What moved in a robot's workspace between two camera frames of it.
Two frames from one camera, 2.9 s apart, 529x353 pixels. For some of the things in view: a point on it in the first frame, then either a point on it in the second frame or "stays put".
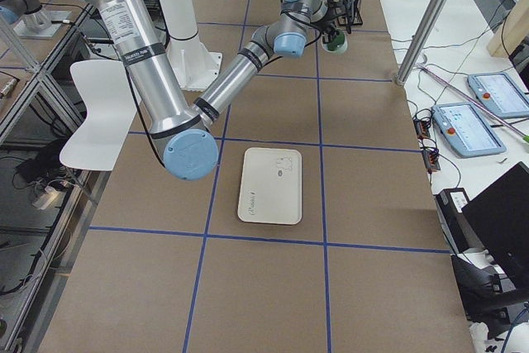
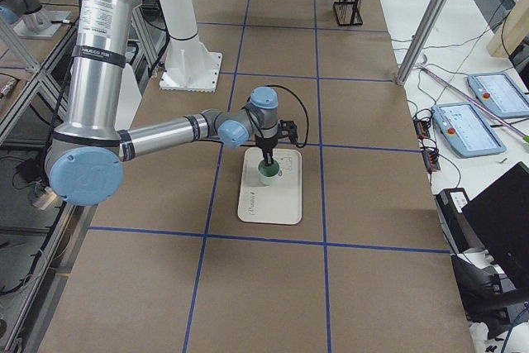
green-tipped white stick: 525,138 stays put
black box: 459,232 stays put
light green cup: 337,44 -> 269,174
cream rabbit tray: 270,189 stays put
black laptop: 498,220 stays put
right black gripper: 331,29 -> 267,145
